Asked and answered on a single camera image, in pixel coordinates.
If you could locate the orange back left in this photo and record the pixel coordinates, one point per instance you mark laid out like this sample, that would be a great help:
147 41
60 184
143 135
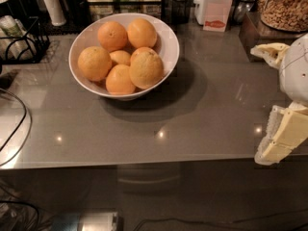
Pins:
112 36

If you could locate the white cylindrical dispenser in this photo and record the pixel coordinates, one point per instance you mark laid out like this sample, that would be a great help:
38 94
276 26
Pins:
55 11

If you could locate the stack of paper cups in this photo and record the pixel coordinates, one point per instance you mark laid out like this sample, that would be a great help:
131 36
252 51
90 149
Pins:
14 39

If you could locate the small orange in centre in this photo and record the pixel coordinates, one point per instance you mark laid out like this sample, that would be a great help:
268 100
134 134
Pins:
120 57

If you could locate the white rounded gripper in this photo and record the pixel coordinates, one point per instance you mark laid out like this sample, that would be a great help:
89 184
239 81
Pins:
295 71

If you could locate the orange front centre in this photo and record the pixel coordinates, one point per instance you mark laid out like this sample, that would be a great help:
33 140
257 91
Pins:
118 81

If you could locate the black wire rack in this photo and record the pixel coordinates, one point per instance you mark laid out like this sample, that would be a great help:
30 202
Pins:
36 34

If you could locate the orange back right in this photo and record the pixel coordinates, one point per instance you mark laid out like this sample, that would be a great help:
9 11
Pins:
141 33

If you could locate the glass bowl of nuts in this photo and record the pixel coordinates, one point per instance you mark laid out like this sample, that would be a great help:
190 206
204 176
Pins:
285 15

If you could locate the dark wooden stand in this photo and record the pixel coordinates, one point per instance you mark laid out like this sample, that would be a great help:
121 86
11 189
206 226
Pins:
253 32

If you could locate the tray of tea packets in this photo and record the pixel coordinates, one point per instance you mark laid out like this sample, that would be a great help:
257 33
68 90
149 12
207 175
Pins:
102 8

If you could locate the black mesh cup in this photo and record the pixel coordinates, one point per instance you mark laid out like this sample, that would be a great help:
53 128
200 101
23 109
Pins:
180 11

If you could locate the large orange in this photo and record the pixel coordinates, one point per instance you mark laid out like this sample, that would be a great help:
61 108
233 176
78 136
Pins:
146 68

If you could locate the white ceramic bowl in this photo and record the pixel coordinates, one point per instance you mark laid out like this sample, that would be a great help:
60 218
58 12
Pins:
167 47

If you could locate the orange front left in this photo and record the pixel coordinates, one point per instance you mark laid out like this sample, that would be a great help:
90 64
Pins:
94 62

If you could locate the metal serving spoon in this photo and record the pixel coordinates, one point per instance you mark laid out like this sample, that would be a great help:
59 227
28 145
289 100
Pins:
243 7

